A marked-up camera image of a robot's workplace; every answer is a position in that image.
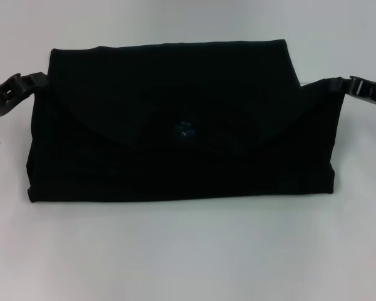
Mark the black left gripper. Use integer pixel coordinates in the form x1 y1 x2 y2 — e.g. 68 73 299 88
0 71 50 120

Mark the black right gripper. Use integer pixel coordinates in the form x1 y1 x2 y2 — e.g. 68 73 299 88
328 75 376 109

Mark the black shirt with FREE print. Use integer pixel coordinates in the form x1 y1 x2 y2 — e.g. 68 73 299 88
25 39 346 204

